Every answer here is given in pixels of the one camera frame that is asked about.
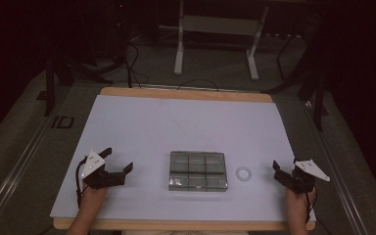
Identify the person's right hand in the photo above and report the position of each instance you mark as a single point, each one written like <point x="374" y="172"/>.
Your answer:
<point x="298" y="200"/>

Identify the metal floor rail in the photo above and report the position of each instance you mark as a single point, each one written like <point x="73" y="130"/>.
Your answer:
<point x="339" y="182"/>
<point x="16" y="173"/>

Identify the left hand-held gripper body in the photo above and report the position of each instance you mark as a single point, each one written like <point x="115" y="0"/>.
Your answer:
<point x="93" y="163"/>

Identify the clear plastic compartment box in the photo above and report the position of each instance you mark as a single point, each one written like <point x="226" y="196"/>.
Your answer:
<point x="197" y="171"/>

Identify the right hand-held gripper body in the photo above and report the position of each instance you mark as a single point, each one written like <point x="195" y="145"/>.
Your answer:
<point x="302" y="181"/>

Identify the white metal stand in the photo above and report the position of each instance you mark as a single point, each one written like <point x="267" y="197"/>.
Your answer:
<point x="215" y="25"/>

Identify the person's left hand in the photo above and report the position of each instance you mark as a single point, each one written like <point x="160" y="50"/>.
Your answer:
<point x="93" y="196"/>

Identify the black metal stand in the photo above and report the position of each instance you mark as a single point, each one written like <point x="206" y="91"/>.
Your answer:
<point x="319" y="104"/>
<point x="49" y="88"/>

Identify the wooden table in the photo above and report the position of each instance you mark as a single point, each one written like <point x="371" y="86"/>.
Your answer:
<point x="186" y="94"/>

